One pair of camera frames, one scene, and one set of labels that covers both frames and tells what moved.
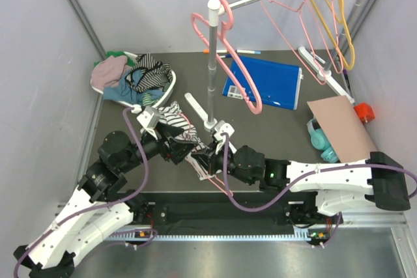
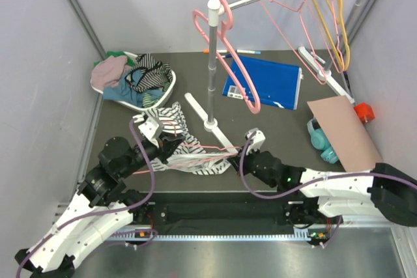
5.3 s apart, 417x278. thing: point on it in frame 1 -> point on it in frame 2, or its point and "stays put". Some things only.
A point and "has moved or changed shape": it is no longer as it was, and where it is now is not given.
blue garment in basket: [122, 92] stays put
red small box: [365, 112] stays put
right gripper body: [216, 161] -> [249, 166]
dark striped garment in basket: [155, 75] stays put
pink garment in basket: [107, 72] stays put
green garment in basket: [129, 60] stays put
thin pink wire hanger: [199, 172] -> [174, 127]
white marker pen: [206, 51] stays put
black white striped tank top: [171, 114] has moved or changed shape
